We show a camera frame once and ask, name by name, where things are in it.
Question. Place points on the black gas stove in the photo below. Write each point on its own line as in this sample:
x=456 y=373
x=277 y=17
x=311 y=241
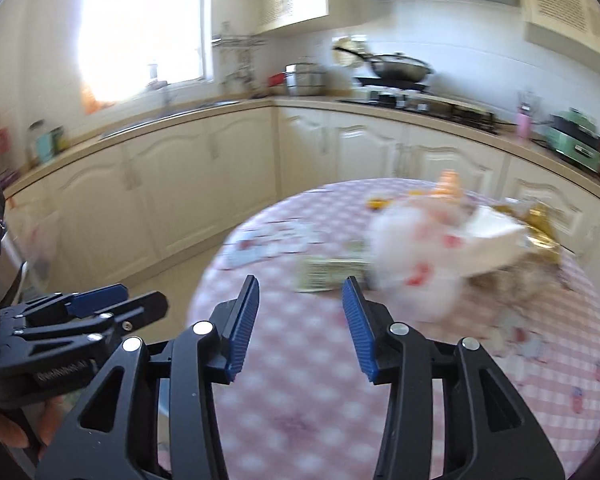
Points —
x=430 y=110

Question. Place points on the pink utensil cup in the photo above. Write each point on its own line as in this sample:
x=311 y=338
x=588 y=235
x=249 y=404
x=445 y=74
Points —
x=524 y=122

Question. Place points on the steel sink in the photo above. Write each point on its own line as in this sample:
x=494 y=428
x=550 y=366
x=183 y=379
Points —
x=170 y=115

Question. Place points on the orange white plastic bag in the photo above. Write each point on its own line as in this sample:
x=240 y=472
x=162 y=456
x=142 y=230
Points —
x=449 y=185

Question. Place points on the round cream plate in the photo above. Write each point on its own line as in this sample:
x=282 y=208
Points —
x=352 y=50

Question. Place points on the person's left hand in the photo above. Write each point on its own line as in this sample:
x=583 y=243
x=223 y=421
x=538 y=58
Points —
x=35 y=425

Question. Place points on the green countertop appliance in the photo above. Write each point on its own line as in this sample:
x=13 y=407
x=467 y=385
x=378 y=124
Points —
x=572 y=137

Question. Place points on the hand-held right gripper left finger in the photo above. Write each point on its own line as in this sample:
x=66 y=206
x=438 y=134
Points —
x=242 y=325

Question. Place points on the pink checkered tablecloth table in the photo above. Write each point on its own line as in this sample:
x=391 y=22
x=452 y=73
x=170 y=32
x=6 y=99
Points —
x=305 y=410

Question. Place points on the white red print plastic bag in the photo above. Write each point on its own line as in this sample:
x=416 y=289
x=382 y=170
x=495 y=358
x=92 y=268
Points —
x=410 y=260

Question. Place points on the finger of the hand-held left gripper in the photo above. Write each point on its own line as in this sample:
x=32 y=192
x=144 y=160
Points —
x=140 y=307
x=100 y=297

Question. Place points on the red container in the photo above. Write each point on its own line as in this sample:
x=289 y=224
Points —
x=277 y=84

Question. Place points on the bright kitchen window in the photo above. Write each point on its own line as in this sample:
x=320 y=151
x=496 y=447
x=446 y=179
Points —
x=140 y=25

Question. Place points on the green white packet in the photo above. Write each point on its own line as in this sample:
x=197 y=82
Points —
x=325 y=272

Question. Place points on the cream kitchen base cabinets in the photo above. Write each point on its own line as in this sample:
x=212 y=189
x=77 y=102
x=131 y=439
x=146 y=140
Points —
x=180 y=185

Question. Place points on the metal utensil rack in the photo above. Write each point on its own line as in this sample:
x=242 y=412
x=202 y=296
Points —
x=237 y=55

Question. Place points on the steel stock pot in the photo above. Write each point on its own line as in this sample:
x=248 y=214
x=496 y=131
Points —
x=306 y=80

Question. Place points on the gold foil wrapper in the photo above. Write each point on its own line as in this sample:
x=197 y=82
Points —
x=535 y=230

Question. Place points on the cream lattice corner wall cabinet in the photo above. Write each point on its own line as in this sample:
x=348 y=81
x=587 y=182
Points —
x=565 y=5

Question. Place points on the brown crumpled paper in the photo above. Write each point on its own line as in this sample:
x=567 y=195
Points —
x=525 y=280

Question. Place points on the small yellow wrapper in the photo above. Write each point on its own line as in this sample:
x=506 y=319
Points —
x=376 y=204

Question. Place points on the dark small jar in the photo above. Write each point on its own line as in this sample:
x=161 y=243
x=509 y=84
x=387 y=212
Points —
x=58 y=141

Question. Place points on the steel wok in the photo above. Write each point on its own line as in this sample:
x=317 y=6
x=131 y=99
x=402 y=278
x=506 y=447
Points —
x=397 y=67

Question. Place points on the orange package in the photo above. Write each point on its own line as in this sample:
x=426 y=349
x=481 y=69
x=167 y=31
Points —
x=96 y=99

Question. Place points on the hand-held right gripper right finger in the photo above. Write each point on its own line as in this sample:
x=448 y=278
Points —
x=357 y=330

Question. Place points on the blue label jar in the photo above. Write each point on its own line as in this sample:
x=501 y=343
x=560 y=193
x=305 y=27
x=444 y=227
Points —
x=42 y=145

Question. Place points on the white paper napkin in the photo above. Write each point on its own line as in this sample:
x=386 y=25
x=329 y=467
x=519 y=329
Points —
x=490 y=240

